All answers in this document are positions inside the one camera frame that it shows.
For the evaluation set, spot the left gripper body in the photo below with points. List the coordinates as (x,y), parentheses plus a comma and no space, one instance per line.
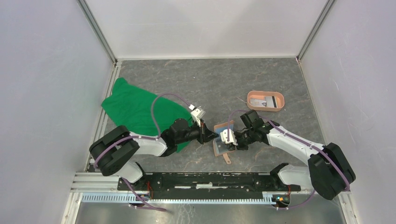
(193,133)

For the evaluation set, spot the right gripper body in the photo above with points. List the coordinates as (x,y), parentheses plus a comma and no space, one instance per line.
(244,138)

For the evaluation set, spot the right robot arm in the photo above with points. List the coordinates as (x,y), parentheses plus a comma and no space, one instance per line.
(326,169)

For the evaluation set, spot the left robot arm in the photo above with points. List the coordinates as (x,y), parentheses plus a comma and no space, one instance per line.
(113,152)

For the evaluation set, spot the white card with stripe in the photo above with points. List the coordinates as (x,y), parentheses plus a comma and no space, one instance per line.
(270,102)

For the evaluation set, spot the pink oval tray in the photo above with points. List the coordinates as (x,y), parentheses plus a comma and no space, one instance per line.
(261,95)

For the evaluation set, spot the green cloth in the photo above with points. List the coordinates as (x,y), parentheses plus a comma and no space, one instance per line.
(130,106)

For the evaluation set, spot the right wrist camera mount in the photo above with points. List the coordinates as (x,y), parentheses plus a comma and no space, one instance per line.
(227,136)

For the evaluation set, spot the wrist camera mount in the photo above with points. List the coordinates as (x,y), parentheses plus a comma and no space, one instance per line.
(227,136)
(196,113)

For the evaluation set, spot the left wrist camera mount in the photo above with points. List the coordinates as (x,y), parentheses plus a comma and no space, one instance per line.
(196,113)

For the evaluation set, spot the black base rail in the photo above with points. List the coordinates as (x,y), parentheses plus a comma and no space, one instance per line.
(212,185)

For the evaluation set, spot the slotted cable duct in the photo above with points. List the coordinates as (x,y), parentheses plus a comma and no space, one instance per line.
(130,198)

